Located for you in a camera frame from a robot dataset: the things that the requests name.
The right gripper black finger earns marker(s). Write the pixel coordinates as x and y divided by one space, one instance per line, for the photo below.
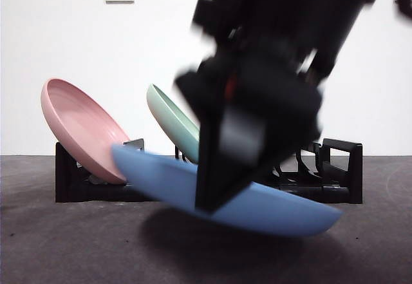
293 129
212 168

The green plastic plate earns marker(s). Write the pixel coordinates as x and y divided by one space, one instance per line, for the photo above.
180 126

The blue plastic plate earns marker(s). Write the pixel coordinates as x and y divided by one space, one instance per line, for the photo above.
273 210

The pink plastic plate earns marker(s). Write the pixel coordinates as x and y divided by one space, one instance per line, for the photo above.
80 126

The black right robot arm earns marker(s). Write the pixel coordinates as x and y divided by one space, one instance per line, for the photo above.
289 10

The black plastic dish rack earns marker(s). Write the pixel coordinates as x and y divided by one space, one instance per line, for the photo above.
354 168

